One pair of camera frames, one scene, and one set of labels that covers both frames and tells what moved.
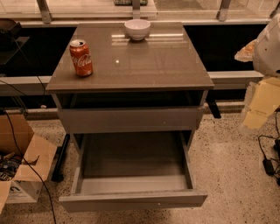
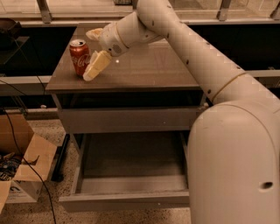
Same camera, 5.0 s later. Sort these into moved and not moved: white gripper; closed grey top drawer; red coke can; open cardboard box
Moved: white gripper
Not moved: red coke can; open cardboard box; closed grey top drawer
